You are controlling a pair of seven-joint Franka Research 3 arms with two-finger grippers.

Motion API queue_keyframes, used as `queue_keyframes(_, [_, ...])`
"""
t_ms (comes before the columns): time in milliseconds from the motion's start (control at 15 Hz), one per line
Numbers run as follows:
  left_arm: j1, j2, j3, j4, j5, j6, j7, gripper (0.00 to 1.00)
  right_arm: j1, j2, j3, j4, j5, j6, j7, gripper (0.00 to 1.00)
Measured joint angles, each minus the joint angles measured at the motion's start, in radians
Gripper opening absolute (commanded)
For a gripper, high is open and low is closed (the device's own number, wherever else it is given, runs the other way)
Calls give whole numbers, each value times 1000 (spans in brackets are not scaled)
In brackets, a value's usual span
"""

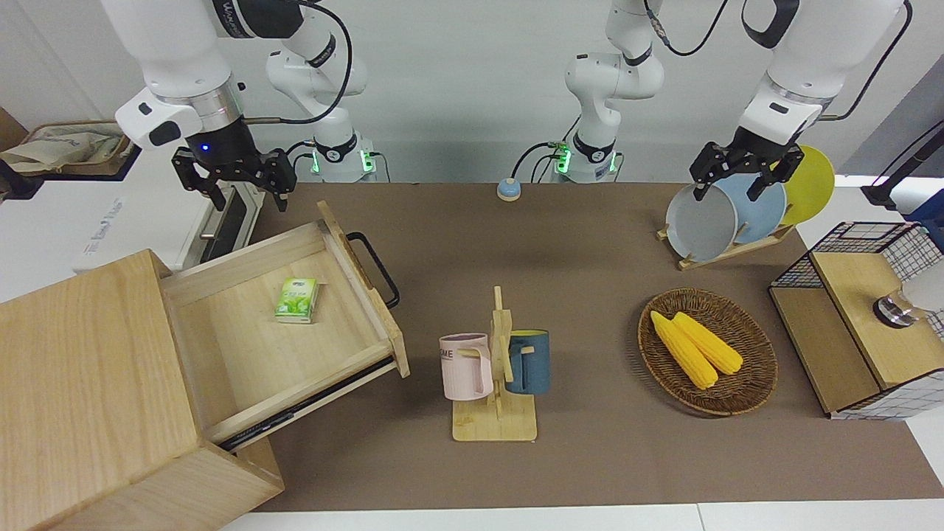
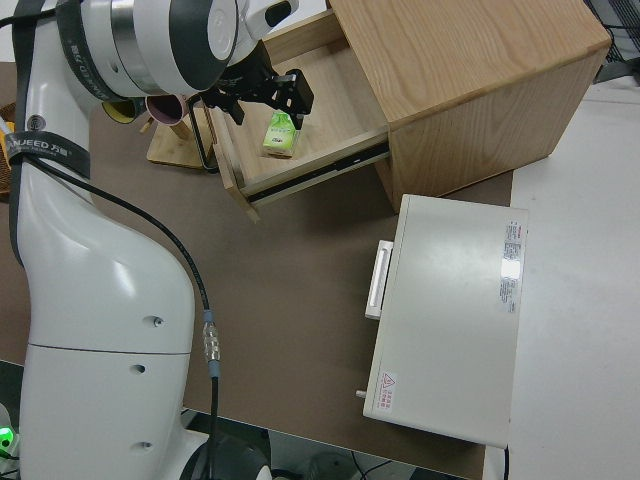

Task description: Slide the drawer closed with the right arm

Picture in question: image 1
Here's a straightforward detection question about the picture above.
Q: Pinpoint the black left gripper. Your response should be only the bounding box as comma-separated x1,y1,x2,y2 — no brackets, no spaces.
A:
691,127,805,204

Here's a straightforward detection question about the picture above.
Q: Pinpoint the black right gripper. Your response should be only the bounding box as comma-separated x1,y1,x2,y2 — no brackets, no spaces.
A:
172,122,297,213

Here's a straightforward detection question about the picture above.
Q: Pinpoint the wooden drawer with black handle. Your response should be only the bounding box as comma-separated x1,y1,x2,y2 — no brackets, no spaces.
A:
161,201,410,452

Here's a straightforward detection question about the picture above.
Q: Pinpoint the light wooden drawer cabinet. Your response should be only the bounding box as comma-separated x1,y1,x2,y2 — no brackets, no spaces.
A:
0,249,285,531

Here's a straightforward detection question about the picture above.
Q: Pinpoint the light blue plate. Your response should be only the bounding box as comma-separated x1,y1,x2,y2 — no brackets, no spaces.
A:
712,173,788,244

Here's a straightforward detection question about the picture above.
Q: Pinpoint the yellow plate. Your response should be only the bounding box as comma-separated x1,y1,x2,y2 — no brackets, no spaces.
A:
771,145,836,226

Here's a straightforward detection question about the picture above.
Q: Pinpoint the grey plate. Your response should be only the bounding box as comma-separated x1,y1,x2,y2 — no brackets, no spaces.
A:
665,183,740,263

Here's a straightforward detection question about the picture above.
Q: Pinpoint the wooden plate rack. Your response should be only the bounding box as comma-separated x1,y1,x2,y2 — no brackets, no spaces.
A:
656,221,796,271

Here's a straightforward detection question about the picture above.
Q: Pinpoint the white toaster oven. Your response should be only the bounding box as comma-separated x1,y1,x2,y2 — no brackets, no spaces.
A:
72,147,268,275

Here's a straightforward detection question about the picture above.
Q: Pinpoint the green tissue pack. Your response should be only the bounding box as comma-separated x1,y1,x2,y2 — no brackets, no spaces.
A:
275,277,319,325

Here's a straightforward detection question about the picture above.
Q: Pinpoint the cardboard box with bags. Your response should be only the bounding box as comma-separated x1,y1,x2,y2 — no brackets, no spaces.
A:
0,120,141,181

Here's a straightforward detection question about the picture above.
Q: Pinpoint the brown table mat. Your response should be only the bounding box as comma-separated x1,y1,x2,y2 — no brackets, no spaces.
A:
251,182,944,513

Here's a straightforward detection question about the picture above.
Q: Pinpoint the yellow corn cob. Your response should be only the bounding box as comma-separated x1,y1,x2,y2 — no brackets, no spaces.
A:
673,311,743,375
649,310,719,390

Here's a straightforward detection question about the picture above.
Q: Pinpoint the blue clamp block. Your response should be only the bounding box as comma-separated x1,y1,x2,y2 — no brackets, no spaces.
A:
903,190,944,251

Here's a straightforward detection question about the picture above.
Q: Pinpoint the brown wicker basket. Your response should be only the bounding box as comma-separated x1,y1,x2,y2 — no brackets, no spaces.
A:
638,288,779,417

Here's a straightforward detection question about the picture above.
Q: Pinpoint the white device housing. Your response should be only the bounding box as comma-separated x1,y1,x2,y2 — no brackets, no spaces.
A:
906,263,944,314

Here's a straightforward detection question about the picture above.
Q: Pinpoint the dark blue mug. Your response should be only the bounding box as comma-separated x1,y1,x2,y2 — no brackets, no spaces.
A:
506,330,551,395

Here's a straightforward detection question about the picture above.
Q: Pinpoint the pink mug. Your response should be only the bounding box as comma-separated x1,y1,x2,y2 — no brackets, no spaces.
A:
439,333,493,402

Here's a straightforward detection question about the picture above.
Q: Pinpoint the wooden mug rack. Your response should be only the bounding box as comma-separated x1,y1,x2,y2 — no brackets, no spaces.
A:
451,285,538,443

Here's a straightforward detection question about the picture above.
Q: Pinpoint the black base cable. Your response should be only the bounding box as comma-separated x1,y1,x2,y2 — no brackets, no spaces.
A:
285,140,319,176

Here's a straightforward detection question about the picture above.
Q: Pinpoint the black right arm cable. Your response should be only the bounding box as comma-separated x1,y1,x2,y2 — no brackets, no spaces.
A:
243,0,353,125

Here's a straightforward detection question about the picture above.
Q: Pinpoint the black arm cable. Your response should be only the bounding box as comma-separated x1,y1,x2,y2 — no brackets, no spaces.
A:
645,0,914,121
243,0,353,125

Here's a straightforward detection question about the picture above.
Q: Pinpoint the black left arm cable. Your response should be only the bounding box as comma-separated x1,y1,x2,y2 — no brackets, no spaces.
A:
645,0,914,121

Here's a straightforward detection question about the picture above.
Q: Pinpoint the black button cable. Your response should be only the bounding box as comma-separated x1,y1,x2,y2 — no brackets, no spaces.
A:
511,142,555,182

